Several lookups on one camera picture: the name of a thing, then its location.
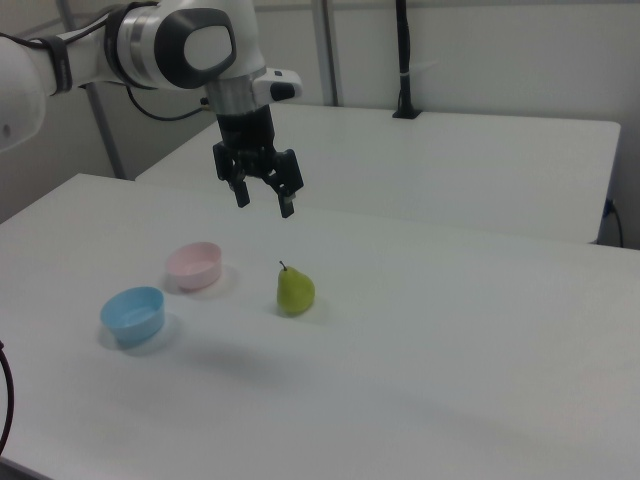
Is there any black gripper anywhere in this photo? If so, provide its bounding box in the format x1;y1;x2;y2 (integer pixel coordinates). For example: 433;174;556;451
212;105;305;219

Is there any pink plastic bowl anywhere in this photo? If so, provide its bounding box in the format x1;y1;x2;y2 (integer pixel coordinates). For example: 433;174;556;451
165;241;223;292

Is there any green pear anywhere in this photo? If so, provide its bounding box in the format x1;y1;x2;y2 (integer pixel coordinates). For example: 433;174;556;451
276;260;316;316

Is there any blue plastic bowl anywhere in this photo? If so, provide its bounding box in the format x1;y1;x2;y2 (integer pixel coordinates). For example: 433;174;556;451
100;286;166;347

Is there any white rear table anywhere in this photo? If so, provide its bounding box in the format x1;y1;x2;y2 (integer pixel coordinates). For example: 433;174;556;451
134;102;622;245

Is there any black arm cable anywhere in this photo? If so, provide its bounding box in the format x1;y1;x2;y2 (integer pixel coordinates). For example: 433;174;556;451
124;84;214;122

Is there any grey metal frame post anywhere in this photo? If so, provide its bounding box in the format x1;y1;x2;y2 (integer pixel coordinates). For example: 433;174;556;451
83;82;126;180

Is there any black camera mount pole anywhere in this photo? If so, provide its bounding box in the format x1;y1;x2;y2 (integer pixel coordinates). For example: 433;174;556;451
391;0;422;120

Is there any black cable at table edge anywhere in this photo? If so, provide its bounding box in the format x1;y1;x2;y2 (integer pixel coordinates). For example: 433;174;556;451
0;339;14;451

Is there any black cable by rear table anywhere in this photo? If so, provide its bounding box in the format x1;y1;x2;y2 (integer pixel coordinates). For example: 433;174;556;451
605;198;625;247

